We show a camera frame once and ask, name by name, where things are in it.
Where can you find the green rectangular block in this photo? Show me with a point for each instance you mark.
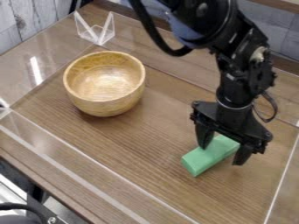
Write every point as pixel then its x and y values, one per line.
pixel 199 160

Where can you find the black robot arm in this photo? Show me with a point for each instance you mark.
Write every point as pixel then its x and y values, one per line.
pixel 215 25

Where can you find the black stand with cable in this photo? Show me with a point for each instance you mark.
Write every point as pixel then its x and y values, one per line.
pixel 26 210

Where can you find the clear acrylic corner bracket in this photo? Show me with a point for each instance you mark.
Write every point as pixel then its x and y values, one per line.
pixel 97 34

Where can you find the wooden bowl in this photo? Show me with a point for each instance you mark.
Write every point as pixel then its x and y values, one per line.
pixel 105 82

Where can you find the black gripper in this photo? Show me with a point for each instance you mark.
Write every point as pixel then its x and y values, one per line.
pixel 234 123

